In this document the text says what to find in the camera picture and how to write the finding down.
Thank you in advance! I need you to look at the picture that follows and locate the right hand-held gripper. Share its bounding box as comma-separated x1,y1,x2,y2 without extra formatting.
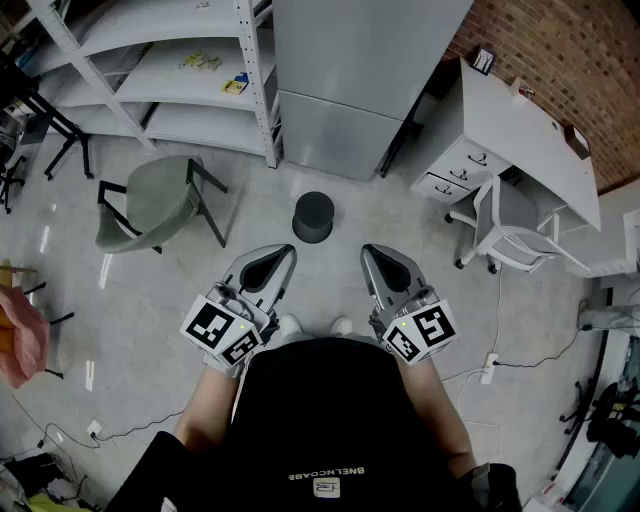
360,243,459,367

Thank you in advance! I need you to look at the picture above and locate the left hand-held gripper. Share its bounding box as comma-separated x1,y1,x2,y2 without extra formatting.
179,243,298,379

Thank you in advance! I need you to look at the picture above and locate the black wastebasket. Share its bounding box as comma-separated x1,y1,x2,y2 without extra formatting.
291,191,337,245

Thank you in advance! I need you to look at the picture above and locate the person's left forearm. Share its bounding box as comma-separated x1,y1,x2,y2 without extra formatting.
173,363,251,457

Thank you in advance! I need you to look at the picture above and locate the person's right forearm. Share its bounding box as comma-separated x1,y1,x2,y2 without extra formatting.
397,357,475,469

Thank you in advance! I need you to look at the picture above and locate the white office chair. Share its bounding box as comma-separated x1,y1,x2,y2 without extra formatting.
444,172,591,275

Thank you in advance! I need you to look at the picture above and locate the green armchair with black legs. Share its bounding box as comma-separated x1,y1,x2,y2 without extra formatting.
94,154,229,256

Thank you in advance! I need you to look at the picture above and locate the white power strip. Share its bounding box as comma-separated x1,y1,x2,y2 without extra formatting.
479,352,500,385

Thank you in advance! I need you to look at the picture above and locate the person's black shirt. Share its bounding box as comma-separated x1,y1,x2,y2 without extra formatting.
103,337,524,512

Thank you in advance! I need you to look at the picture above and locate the white desk with drawers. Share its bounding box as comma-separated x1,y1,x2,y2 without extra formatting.
409,56,602,234

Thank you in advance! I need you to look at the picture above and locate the yellow and blue packet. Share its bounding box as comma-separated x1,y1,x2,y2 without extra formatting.
220,73,250,96

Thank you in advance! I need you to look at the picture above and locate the white metal shelving unit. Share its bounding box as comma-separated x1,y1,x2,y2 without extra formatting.
27,0,282,170

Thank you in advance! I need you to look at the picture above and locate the grey refrigerator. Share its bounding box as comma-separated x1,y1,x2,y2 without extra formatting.
271,0,475,182

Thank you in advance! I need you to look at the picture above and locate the yellow green packet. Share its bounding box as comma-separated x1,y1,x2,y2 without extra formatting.
178,51,224,74

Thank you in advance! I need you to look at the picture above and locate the pink cloth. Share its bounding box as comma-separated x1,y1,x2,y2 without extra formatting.
0,287,52,390

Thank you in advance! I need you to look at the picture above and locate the black office chair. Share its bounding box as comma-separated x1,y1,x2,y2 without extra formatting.
558,379,640,461

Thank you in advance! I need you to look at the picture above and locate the black swivel chair base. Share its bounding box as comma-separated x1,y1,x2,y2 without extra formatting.
0,152,29,216

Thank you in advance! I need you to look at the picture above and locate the white cable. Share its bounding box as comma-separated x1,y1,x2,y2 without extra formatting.
442,264,504,384

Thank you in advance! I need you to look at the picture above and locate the black cable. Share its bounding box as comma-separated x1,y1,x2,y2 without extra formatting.
37,409,186,451
492,298,594,369

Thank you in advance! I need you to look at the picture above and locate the black picture frame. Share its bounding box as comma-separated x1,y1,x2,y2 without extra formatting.
472,46,496,77

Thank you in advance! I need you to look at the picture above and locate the black table frame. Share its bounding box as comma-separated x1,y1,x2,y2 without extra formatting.
14,74,96,182

